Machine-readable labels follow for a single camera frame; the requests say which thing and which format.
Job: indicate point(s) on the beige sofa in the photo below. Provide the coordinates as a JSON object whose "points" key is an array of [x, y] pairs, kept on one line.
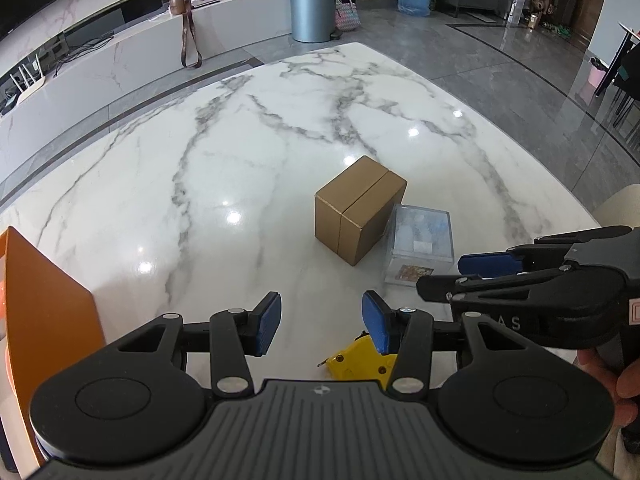
{"points": [[622, 207]]}

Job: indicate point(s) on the brown cardboard box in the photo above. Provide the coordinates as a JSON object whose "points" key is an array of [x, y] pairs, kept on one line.
{"points": [[350, 210]]}

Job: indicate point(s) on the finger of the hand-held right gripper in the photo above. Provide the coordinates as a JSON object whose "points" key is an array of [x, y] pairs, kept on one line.
{"points": [[450, 287], [487, 264]]}

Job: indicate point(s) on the yellow hand tool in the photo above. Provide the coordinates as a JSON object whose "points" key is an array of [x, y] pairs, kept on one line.
{"points": [[357, 362]]}

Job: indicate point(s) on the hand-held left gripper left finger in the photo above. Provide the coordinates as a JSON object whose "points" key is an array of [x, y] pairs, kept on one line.
{"points": [[266, 325]]}

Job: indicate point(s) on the grey metal trash can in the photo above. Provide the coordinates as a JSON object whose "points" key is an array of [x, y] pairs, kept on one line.
{"points": [[312, 10]]}

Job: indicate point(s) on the person's right hand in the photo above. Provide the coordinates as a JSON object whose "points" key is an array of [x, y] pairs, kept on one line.
{"points": [[630, 400]]}

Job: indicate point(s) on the white storage box orange rim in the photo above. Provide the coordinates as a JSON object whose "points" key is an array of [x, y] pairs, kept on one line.
{"points": [[45, 305]]}

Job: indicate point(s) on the white marble tv console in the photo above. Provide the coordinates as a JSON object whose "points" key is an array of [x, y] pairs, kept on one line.
{"points": [[140, 45]]}

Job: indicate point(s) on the white plastic container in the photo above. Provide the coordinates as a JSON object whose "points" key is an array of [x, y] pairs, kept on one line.
{"points": [[516, 10]]}

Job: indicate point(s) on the pink waste bin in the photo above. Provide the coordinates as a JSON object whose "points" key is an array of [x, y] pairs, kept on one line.
{"points": [[598, 76]]}

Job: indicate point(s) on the white wifi router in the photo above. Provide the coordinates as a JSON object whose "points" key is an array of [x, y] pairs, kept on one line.
{"points": [[30, 80]]}

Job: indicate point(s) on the woven plastic bag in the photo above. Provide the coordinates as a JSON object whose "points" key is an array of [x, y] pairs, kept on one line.
{"points": [[347, 12]]}

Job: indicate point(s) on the black chair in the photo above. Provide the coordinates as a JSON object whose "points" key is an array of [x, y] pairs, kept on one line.
{"points": [[622, 75]]}

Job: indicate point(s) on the clear plastic box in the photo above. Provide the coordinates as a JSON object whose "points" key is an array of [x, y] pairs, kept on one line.
{"points": [[422, 240]]}

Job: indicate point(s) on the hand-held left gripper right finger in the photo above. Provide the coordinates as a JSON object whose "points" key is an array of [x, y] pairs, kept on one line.
{"points": [[377, 322]]}

